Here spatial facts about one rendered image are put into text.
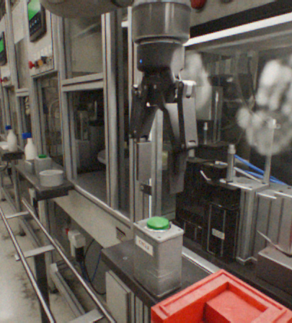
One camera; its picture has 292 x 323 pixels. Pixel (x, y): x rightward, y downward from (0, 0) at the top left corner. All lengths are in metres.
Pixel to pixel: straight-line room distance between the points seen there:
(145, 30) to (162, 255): 0.35
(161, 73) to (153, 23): 0.07
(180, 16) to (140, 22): 0.06
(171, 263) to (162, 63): 0.33
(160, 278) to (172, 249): 0.05
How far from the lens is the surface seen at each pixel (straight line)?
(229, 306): 0.47
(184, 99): 0.39
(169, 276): 0.51
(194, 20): 0.54
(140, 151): 0.48
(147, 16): 0.42
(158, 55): 0.41
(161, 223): 0.49
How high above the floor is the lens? 1.25
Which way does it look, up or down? 13 degrees down
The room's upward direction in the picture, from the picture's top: straight up
